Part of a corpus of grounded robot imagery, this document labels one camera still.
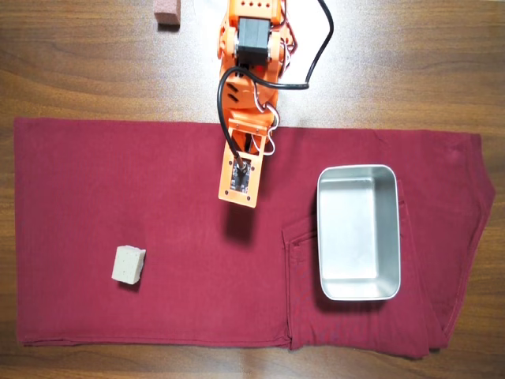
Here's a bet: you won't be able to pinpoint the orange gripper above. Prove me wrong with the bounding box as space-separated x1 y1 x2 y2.
218 66 282 124

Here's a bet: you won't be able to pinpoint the metal tray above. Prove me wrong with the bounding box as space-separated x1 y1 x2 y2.
316 164 402 302

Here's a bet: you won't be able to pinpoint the beige foam cube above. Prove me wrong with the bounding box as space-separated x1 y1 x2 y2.
110 245 147 284

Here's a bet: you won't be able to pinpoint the pink sponge block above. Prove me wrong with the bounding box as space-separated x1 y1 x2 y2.
153 0 182 27

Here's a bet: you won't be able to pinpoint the dark red cloth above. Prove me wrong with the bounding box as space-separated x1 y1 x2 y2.
13 117 497 360

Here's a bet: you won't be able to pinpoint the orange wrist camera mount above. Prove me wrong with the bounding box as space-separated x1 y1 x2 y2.
218 112 277 209

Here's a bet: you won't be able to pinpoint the white red servo wires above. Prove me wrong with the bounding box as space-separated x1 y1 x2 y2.
252 21 301 157

